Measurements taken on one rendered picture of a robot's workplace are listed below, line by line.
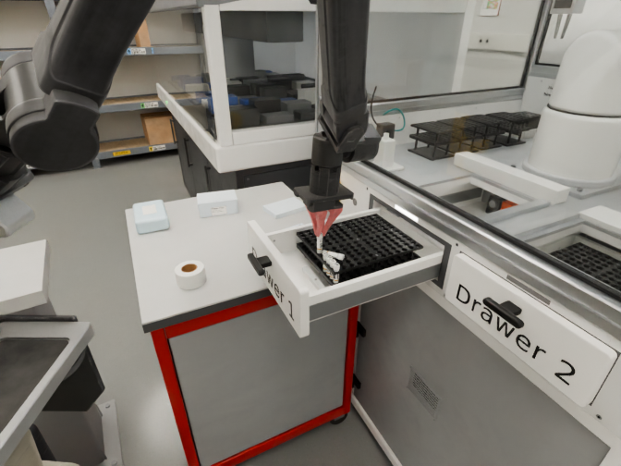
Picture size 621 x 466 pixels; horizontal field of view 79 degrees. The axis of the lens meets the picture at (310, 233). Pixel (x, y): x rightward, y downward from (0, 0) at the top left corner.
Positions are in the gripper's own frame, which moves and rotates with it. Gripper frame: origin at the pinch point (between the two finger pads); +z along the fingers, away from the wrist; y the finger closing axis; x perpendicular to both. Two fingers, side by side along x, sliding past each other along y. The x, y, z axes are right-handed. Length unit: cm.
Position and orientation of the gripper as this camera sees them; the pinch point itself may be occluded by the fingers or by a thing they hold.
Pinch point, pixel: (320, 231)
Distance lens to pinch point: 77.0
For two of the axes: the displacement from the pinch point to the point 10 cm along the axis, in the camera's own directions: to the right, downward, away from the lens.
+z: -0.7, 8.7, 4.8
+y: -8.9, 1.7, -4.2
